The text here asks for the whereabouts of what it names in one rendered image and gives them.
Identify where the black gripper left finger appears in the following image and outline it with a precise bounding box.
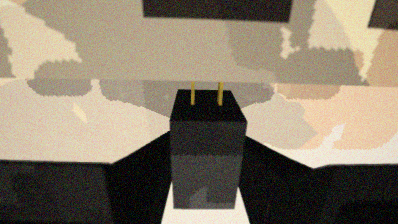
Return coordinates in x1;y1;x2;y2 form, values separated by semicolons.
0;130;172;224

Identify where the black two-prong plug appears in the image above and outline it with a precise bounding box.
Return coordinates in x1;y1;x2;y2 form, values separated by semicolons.
169;81;248;210

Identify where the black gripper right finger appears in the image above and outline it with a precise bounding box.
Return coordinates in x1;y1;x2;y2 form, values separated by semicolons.
239;136;398;224

